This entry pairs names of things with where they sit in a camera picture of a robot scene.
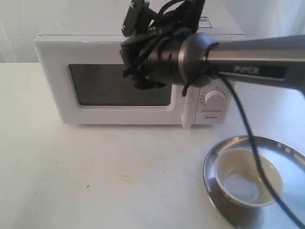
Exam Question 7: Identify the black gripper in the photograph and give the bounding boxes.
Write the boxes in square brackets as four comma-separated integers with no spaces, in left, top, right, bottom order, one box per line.
[120,0,205,90]

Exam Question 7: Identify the white ceramic bowl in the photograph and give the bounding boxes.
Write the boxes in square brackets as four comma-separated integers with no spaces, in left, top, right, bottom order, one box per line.
[214,148,275,208]

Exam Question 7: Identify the white microwave door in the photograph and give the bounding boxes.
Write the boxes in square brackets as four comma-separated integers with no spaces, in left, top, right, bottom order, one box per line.
[34,35,198,128]

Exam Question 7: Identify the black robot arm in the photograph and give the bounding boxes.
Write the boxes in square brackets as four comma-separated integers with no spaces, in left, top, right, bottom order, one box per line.
[120,0,305,95]

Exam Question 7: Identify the white microwave oven body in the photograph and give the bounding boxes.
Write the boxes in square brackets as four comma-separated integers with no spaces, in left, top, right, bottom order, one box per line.
[34,0,244,128]

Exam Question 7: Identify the lower white microwave knob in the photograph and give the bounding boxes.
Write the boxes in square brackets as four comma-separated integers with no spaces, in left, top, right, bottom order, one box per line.
[204,90,227,109]

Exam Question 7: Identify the white backdrop curtain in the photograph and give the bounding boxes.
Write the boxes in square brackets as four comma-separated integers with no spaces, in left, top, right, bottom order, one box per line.
[0,0,305,62]

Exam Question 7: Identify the round metal plate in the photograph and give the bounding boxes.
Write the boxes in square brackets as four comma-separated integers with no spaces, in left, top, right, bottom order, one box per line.
[203,136,305,229]

